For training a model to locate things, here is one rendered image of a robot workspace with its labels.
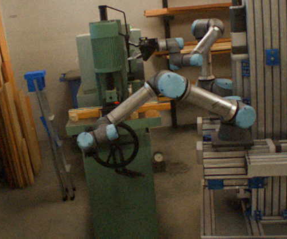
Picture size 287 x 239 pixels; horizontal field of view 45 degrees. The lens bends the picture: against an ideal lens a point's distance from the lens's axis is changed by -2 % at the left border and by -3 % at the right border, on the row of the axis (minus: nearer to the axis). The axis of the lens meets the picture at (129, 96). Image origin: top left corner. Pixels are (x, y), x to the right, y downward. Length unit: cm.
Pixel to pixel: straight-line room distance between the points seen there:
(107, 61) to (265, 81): 95
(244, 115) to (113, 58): 89
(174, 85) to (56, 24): 319
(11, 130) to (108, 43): 165
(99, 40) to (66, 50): 248
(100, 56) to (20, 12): 266
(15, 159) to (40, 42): 173
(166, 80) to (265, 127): 79
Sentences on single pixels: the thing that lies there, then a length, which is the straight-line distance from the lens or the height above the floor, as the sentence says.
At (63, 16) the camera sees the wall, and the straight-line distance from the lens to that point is 466.
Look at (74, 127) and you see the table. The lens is 224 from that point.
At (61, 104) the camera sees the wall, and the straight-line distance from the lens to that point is 480.
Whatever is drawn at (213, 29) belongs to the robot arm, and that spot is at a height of 139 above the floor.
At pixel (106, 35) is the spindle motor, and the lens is 220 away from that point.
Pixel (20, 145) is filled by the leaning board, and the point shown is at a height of 42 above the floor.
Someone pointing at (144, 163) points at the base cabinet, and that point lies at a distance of 231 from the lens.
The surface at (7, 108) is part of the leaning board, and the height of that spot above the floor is 81.
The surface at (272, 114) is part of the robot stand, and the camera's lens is 219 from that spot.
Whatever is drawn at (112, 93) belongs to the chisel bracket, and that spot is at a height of 105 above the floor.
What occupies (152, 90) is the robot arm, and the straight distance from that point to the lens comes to 178.
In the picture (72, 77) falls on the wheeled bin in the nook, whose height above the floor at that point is 93.
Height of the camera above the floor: 152
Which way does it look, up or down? 13 degrees down
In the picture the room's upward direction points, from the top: 6 degrees counter-clockwise
